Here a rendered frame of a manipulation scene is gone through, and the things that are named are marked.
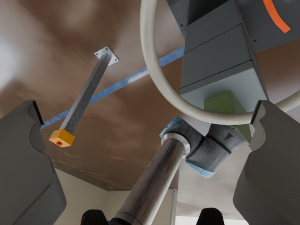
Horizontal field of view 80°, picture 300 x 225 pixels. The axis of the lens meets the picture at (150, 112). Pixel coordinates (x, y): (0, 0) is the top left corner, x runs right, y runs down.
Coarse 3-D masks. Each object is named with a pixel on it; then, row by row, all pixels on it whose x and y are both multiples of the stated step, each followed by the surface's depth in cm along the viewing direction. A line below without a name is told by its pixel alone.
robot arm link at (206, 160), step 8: (200, 144) 88; (208, 144) 89; (216, 144) 88; (192, 152) 88; (200, 152) 88; (208, 152) 88; (216, 152) 87; (224, 152) 87; (192, 160) 90; (200, 160) 88; (208, 160) 87; (216, 160) 87; (224, 160) 89; (192, 168) 89; (200, 168) 87; (208, 168) 87; (216, 168) 88; (208, 176) 88
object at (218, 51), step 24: (192, 24) 151; (216, 24) 126; (240, 24) 109; (192, 48) 128; (216, 48) 110; (240, 48) 96; (192, 72) 110; (216, 72) 97; (240, 72) 86; (192, 96) 104; (240, 96) 98; (264, 96) 95
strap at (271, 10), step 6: (264, 0) 131; (270, 0) 131; (270, 6) 134; (270, 12) 137; (276, 12) 136; (276, 18) 139; (276, 24) 142; (282, 24) 141; (282, 30) 145; (288, 30) 144
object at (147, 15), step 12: (144, 0) 33; (156, 0) 34; (144, 12) 34; (144, 24) 35; (144, 36) 36; (144, 48) 38; (156, 60) 39; (156, 72) 40; (156, 84) 43; (168, 84) 43; (168, 96) 44; (180, 96) 45; (180, 108) 46; (192, 108) 46; (288, 108) 46; (204, 120) 48; (216, 120) 48; (228, 120) 48; (240, 120) 48
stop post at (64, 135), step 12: (108, 48) 188; (108, 60) 193; (96, 72) 174; (96, 84) 171; (84, 96) 156; (72, 108) 149; (84, 108) 153; (72, 120) 141; (60, 132) 129; (72, 132) 139
